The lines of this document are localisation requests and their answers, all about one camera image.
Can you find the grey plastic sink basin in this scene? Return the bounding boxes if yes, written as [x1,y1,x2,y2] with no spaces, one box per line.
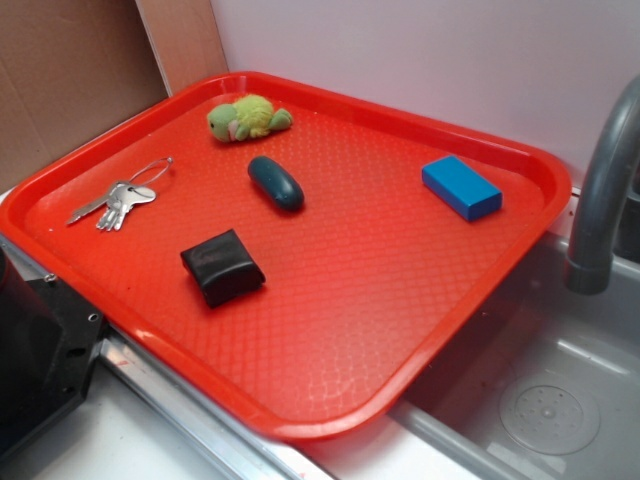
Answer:
[391,235,639,479]

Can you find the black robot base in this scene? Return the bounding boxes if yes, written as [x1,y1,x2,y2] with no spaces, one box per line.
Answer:
[1,253,106,461]

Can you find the grey toy faucet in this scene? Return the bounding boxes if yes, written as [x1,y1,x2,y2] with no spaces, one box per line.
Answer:
[564,78,639,295]

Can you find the green plush turtle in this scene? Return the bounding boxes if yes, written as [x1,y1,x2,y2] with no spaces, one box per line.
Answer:
[207,94,294,143]

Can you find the blue rectangular block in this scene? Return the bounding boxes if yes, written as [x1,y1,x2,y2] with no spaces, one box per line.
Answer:
[421,156,503,222]

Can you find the dark teal oval object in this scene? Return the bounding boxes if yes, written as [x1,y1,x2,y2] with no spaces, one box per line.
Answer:
[247,156,305,212]

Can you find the black curved block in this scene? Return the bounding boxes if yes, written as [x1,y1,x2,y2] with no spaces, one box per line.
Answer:
[180,229,266,308]

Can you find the red plastic tray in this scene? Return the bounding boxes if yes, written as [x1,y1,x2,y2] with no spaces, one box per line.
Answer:
[1,72,571,442]

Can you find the brown cardboard panel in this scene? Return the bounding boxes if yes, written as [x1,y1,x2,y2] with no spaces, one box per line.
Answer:
[1,1,228,191]

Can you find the silver keys on ring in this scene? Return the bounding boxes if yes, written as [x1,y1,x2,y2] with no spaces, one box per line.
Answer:
[65,157,174,232]

